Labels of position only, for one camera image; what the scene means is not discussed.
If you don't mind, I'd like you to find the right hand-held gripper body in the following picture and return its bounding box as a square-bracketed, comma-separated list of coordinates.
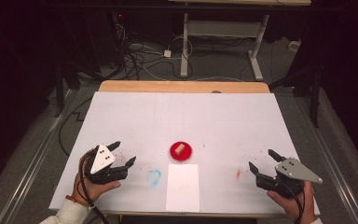
[255, 157, 324, 199]

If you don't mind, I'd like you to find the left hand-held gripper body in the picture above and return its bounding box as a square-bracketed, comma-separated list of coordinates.
[85, 143, 129, 185]

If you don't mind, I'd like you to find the red dish with cork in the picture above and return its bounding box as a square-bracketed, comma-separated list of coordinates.
[169, 141, 193, 162]

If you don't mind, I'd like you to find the person's left hand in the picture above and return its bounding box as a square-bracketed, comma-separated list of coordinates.
[72, 152, 122, 203]

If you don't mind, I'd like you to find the person's right hand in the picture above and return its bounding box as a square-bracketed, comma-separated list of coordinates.
[266, 180, 318, 224]

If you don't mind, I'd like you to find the white paper sheet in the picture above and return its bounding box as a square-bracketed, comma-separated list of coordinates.
[165, 163, 201, 214]

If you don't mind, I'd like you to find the large white board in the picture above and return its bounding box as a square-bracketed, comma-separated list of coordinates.
[48, 91, 321, 217]

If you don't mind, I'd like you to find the black metal stand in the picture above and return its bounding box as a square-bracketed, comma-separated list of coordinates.
[53, 60, 67, 119]

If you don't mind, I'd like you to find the wooden table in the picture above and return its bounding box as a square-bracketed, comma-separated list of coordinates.
[98, 79, 288, 218]

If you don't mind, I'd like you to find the white power strip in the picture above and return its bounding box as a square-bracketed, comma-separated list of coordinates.
[288, 40, 302, 53]

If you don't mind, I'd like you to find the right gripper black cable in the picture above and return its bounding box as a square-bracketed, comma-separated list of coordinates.
[278, 178, 306, 224]

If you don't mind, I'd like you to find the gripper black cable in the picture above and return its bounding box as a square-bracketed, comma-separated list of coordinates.
[78, 148, 111, 224]
[278, 178, 306, 224]

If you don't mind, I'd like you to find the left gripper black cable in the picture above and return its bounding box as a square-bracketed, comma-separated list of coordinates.
[78, 148, 111, 224]

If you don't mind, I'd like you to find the orange bracelet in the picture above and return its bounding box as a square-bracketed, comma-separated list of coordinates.
[64, 194, 91, 209]

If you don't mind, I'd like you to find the black cable on floor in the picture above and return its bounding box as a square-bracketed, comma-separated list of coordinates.
[58, 97, 93, 157]

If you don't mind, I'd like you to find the tangle of floor cables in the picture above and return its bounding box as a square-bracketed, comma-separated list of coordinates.
[113, 22, 195, 81]

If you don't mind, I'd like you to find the white metal desk frame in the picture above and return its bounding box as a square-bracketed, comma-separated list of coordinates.
[167, 0, 312, 82]

